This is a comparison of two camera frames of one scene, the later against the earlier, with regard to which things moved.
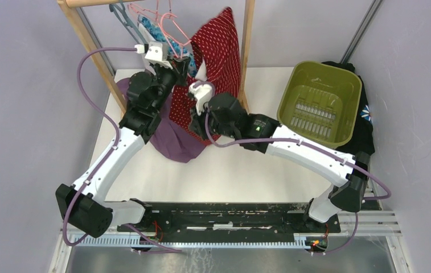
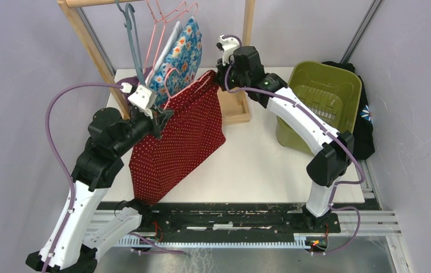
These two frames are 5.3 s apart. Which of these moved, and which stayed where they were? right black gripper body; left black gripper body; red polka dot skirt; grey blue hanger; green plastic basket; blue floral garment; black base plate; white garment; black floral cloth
Moved: blue floral garment; white garment; red polka dot skirt; left black gripper body; right black gripper body; grey blue hanger
Stayed: black floral cloth; green plastic basket; black base plate
